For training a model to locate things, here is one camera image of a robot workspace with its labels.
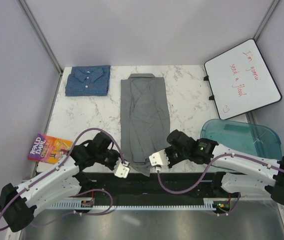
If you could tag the grey long sleeve shirt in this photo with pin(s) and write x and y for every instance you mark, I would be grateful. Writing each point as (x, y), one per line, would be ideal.
(144, 119)

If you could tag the teal plastic bin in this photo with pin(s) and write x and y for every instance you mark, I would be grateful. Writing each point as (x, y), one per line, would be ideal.
(253, 139)

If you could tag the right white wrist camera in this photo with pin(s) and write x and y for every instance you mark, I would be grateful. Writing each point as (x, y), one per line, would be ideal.
(159, 159)

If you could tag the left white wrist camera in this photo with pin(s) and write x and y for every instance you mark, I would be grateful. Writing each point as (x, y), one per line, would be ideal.
(121, 170)

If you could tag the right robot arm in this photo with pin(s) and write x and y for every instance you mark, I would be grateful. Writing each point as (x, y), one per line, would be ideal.
(247, 173)

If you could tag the Roald Dahl book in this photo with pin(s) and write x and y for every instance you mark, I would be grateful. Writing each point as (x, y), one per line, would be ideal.
(48, 149)

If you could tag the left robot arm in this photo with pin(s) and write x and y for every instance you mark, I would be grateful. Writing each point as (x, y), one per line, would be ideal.
(20, 204)

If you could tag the white slotted cable duct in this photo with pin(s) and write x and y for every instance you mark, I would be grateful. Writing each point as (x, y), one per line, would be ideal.
(206, 204)

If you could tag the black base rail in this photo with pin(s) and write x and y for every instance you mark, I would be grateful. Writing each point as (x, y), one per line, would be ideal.
(137, 188)

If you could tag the left aluminium frame post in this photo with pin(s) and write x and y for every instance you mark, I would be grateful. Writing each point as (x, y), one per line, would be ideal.
(39, 33)

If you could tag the aluminium frame post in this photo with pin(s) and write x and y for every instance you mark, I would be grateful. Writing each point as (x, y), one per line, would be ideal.
(270, 11)
(39, 33)

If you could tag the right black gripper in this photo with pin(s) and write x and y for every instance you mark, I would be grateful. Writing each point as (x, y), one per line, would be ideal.
(167, 149)

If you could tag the white whiteboard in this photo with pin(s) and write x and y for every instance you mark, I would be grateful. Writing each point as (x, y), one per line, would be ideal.
(240, 81)

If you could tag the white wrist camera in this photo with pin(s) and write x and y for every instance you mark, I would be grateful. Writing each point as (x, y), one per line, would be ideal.
(159, 159)
(121, 170)

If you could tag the right aluminium frame post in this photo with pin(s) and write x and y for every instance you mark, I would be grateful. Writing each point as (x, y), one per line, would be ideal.
(270, 11)

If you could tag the blue checked folded shirt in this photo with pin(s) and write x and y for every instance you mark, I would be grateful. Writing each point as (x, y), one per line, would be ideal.
(88, 81)

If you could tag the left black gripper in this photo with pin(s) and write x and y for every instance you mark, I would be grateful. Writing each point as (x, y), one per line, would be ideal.
(117, 155)

